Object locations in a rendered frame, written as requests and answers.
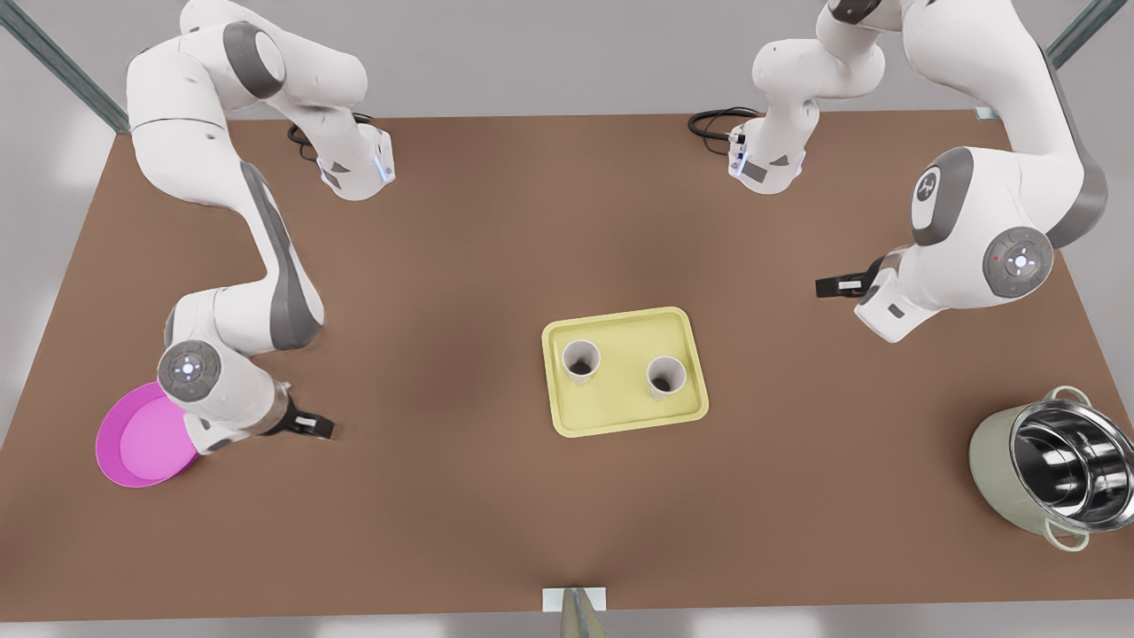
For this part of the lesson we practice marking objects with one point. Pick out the white IKEA cup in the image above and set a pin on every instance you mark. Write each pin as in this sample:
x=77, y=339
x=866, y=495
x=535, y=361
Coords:
x=581, y=359
x=665, y=377

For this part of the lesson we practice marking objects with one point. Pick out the pink round plate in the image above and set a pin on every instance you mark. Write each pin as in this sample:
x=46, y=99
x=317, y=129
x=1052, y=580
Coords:
x=146, y=443

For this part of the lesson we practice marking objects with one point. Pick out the silver frame post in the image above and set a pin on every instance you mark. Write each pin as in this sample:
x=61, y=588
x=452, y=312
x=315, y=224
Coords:
x=1076, y=31
x=62, y=66
x=580, y=616

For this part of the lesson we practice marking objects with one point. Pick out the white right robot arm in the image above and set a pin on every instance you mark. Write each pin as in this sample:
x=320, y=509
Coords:
x=195, y=168

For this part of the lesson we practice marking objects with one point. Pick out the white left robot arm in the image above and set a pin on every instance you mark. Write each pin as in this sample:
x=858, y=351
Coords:
x=992, y=106

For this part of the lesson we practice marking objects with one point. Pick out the pale green steel-lined pot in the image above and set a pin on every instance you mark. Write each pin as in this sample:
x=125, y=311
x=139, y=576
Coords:
x=1001, y=461

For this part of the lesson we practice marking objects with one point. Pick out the pale yellow rectangular tray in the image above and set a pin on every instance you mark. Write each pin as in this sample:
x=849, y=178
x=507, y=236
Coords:
x=620, y=399

